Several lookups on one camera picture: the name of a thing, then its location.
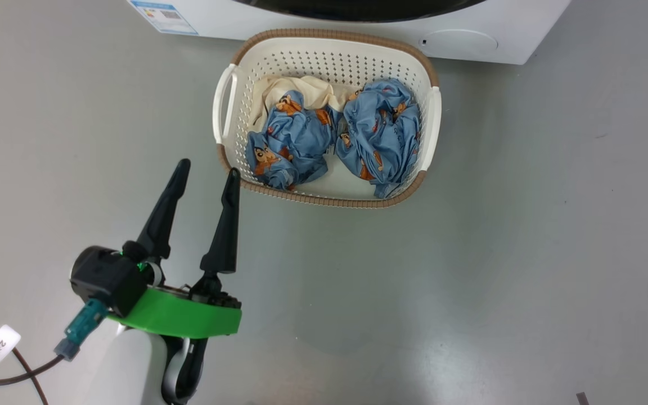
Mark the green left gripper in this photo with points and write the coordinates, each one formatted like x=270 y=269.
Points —
x=189 y=318

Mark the blue and cream cartoon garment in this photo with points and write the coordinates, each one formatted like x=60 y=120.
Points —
x=296 y=140

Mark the blue cartoon print garment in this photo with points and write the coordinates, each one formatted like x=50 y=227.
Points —
x=380 y=129

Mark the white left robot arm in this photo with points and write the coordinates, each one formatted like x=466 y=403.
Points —
x=127 y=371

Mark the cream laundry basket brown rim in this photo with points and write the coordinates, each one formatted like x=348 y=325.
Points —
x=329 y=59

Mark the white washing machine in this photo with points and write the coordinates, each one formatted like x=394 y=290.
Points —
x=515 y=28

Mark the blue energy label sticker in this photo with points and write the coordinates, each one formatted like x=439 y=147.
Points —
x=163 y=14

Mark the round white filter cover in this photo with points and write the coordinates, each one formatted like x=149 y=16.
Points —
x=459 y=44

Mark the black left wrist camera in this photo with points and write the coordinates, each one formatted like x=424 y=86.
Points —
x=104 y=278

